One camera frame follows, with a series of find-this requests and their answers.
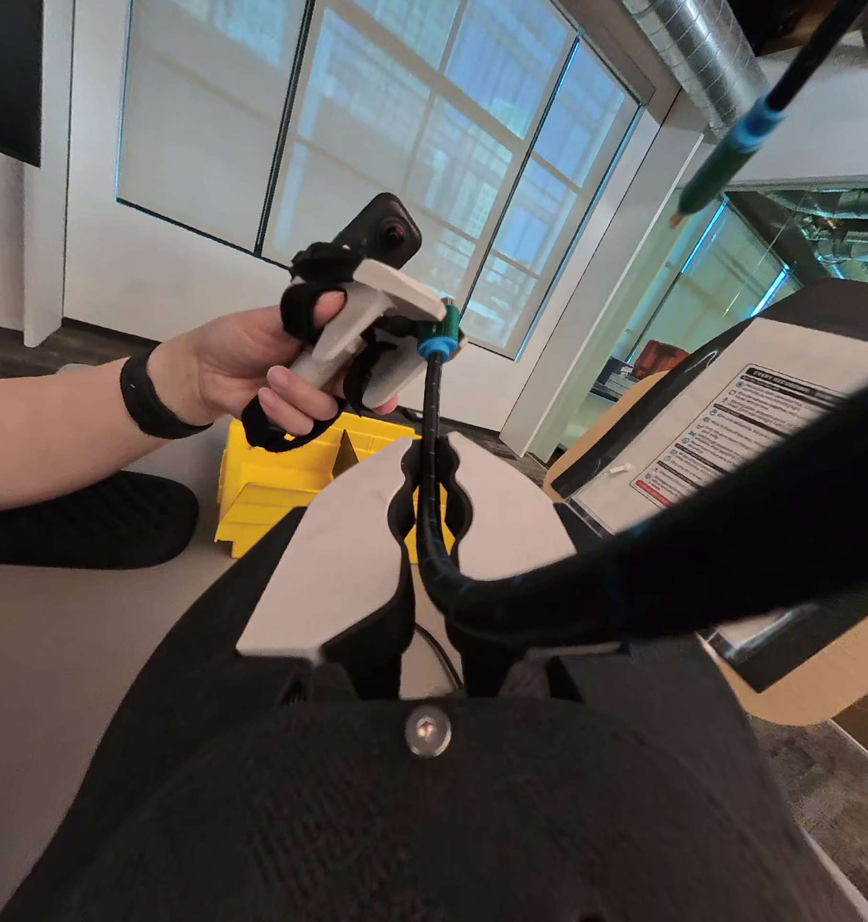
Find yellow plastic bin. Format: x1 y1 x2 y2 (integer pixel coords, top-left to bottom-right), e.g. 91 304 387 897
214 414 449 564

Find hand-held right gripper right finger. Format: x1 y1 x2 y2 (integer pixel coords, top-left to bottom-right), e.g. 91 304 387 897
444 431 580 581

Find black hdmi cable green plugs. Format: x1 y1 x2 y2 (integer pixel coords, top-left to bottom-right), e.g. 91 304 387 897
414 0 868 643

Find silver spiral ventilation duct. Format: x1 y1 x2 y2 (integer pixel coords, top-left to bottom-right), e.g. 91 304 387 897
621 0 760 139

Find black wristband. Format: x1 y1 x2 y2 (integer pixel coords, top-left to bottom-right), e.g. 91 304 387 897
120 351 213 440

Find black knit cloth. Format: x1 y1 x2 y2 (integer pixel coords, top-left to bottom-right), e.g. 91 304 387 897
0 472 200 571

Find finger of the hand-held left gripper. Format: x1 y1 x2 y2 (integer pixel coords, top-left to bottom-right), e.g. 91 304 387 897
364 330 469 409
352 258 451 324

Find person's left hand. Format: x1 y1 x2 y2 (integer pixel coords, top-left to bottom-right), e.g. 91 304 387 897
149 287 400 442

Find red box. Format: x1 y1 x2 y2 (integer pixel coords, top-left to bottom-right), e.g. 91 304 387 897
632 340 690 380

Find person's left forearm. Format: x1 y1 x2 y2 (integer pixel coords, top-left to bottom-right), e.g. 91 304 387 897
0 364 161 516

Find black wall screen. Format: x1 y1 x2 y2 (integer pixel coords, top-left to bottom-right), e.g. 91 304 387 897
0 0 44 168

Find glass partition wall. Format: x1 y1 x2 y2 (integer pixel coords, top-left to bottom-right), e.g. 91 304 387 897
592 189 809 408

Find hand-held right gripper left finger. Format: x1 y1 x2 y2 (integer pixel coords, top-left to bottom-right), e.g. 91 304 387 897
235 434 419 660

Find laminated instruction sheet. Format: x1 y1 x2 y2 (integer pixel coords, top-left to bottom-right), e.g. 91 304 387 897
569 317 868 535

